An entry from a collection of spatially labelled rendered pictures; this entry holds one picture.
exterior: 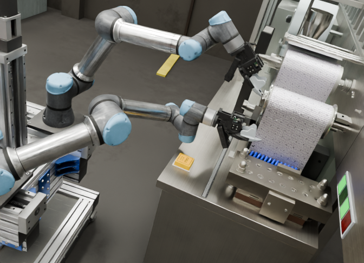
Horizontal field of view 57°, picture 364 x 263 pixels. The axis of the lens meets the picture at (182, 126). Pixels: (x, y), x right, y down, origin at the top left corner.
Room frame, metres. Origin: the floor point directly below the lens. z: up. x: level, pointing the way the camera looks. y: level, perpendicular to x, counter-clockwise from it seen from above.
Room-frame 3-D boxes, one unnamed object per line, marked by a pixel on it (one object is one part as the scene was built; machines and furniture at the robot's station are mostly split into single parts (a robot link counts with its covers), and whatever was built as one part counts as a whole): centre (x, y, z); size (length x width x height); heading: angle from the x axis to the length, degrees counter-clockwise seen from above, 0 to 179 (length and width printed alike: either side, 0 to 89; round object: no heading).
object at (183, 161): (1.16, -0.05, 0.91); 0.07 x 0.07 x 0.02; 78
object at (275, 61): (1.52, -0.34, 1.34); 0.06 x 0.06 x 0.06; 78
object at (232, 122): (1.24, -0.19, 1.12); 0.12 x 0.08 x 0.09; 78
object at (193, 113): (1.27, -0.03, 1.11); 0.11 x 0.08 x 0.09; 78
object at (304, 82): (1.37, -0.46, 1.16); 0.39 x 0.23 x 0.51; 168
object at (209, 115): (1.26, -0.11, 1.11); 0.08 x 0.05 x 0.08; 168
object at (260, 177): (1.06, -0.43, 1.00); 0.40 x 0.16 x 0.06; 78
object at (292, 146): (1.19, -0.42, 1.11); 0.23 x 0.01 x 0.18; 78
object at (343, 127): (1.21, -0.60, 1.25); 0.07 x 0.04 x 0.04; 78
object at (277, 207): (0.97, -0.43, 0.97); 0.10 x 0.03 x 0.11; 78
